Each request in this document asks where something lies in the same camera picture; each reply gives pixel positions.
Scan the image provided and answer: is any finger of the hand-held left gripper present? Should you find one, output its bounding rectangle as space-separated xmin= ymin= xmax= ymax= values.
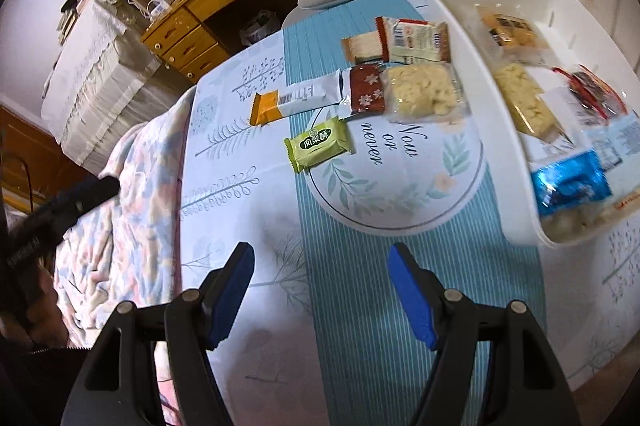
xmin=30 ymin=175 xmax=121 ymax=237

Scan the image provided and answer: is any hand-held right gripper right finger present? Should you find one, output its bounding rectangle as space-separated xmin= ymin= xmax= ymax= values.
xmin=387 ymin=242 xmax=581 ymax=426

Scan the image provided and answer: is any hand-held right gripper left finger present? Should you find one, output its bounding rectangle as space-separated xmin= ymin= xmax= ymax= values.
xmin=62 ymin=241 xmax=256 ymax=426

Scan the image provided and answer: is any green snack packet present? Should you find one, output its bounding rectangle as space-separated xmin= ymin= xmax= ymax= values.
xmin=283 ymin=116 xmax=356 ymax=174

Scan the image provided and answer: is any blue foil snack packet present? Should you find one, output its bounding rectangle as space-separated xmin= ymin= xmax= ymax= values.
xmin=530 ymin=150 xmax=613 ymax=242

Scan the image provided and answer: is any orange and silver snack packet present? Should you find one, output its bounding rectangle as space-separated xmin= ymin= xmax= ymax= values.
xmin=249 ymin=69 xmax=348 ymax=127

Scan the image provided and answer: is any yellow rice cracker packet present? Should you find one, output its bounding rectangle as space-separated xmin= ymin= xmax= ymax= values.
xmin=492 ymin=62 xmax=561 ymax=142
xmin=381 ymin=62 xmax=468 ymax=123

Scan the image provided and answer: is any dark red snack packet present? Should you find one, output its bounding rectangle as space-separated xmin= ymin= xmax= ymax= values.
xmin=347 ymin=61 xmax=388 ymax=116

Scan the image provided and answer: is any white plastic bin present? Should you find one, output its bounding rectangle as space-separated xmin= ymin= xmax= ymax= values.
xmin=417 ymin=0 xmax=640 ymax=249

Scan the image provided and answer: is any pale blue label packet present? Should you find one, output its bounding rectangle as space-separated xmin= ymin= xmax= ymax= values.
xmin=582 ymin=116 xmax=640 ymax=172

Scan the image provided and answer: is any beige snack packet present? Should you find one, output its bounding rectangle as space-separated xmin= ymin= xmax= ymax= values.
xmin=341 ymin=31 xmax=383 ymax=64

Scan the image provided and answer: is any white and red snack packet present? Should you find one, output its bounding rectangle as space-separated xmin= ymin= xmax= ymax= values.
xmin=375 ymin=15 xmax=452 ymax=64

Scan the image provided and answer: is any brown nut snack packet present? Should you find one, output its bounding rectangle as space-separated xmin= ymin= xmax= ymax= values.
xmin=550 ymin=65 xmax=628 ymax=122

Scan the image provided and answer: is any brown and orange snack packet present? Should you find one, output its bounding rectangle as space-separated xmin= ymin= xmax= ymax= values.
xmin=475 ymin=4 xmax=548 ymax=52

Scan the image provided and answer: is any floral fleece blanket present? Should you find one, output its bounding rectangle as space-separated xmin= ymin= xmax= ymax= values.
xmin=52 ymin=96 xmax=196 ymax=357

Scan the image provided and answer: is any brown wooden door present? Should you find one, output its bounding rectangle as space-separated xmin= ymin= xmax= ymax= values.
xmin=0 ymin=101 xmax=96 ymax=207

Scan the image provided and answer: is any lace covered furniture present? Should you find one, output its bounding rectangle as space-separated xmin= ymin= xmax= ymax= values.
xmin=40 ymin=0 xmax=163 ymax=177

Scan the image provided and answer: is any person's black jacket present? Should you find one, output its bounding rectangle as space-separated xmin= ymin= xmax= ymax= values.
xmin=0 ymin=343 xmax=93 ymax=426

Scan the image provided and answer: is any trash bin with bag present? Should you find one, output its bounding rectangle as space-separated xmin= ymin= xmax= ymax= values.
xmin=239 ymin=10 xmax=281 ymax=47

